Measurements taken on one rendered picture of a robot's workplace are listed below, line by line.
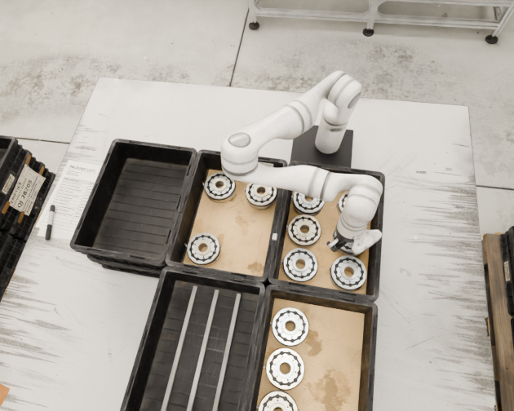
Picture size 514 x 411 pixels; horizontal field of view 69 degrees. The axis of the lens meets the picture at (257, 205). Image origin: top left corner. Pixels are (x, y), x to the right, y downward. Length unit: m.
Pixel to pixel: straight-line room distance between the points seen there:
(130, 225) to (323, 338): 0.70
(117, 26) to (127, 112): 1.68
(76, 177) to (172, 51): 1.60
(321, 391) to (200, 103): 1.18
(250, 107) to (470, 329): 1.13
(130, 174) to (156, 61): 1.68
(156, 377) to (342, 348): 0.52
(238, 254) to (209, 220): 0.15
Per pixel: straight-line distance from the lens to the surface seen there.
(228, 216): 1.23
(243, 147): 0.89
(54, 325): 1.47
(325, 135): 1.32
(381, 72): 2.80
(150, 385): 1.18
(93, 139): 1.73
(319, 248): 1.19
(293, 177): 0.88
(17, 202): 2.12
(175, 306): 1.18
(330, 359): 1.13
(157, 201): 1.31
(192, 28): 3.15
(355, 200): 0.85
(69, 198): 1.62
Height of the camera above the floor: 1.95
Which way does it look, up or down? 65 degrees down
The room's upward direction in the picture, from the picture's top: 8 degrees counter-clockwise
